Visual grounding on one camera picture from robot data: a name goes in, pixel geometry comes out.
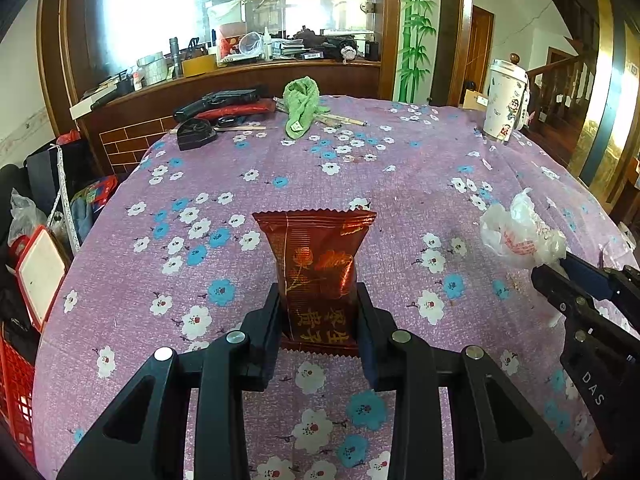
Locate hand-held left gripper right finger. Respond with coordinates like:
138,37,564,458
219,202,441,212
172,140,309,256
356,285,583,480

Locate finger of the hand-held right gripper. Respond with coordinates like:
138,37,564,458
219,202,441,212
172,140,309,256
559,252,640,306
531,264,608,323

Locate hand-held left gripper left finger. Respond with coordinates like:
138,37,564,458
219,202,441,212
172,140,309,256
57,285,284,480

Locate plastic bag red print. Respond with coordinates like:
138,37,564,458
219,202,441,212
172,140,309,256
479,188,568,266

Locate red brown snack packet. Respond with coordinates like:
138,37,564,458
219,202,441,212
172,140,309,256
252,208,377,359

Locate red plastic basket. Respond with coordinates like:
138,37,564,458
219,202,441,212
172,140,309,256
0,322,39,466

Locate purple floral tablecloth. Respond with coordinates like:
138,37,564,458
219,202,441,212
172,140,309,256
31,94,636,480

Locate wooden stair railing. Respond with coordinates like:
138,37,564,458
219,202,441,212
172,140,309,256
509,52,586,161

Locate white cartoon print cup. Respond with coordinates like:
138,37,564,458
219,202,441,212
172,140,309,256
482,58,529,144

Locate wooden chopsticks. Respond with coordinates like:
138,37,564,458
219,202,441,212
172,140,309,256
319,112,369,127

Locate red framed white board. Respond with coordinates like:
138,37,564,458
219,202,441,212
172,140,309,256
14,224,69,331

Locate green cloth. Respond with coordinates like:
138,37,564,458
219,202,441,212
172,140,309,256
282,76,330,140

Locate wooden door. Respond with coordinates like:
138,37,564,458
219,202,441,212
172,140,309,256
464,4,496,106

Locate black toy pistol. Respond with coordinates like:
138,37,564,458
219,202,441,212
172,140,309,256
173,85,269,122

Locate green bamboo wall painting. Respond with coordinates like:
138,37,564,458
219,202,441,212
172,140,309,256
397,0,436,104

